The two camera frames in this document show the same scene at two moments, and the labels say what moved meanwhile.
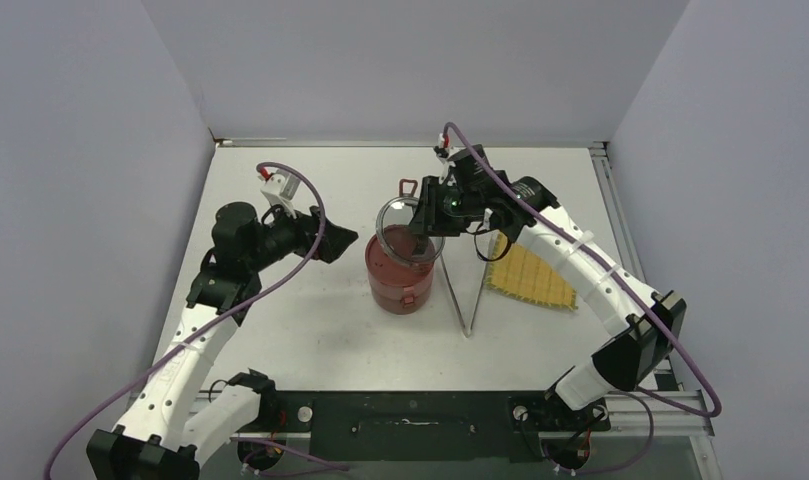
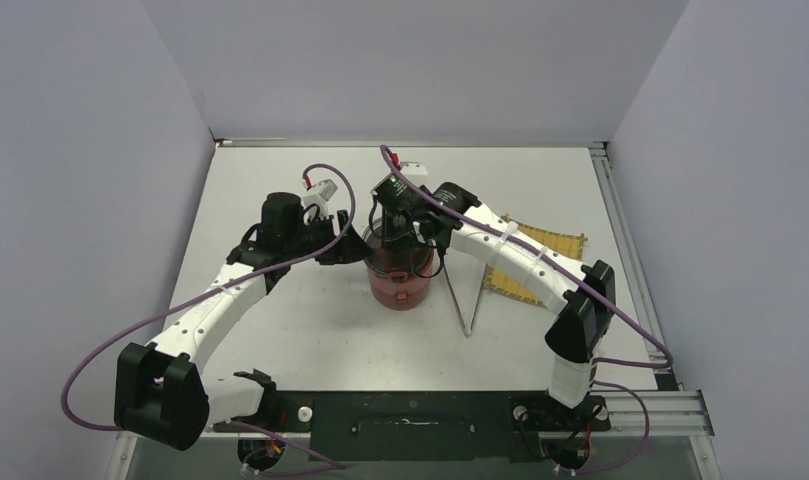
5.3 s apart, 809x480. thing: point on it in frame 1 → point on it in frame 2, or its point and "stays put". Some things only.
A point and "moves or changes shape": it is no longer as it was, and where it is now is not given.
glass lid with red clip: x=395 y=235 moves or changes shape
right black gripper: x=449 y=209 → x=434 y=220
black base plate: x=426 y=426 stays put
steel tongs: x=469 y=332 stays put
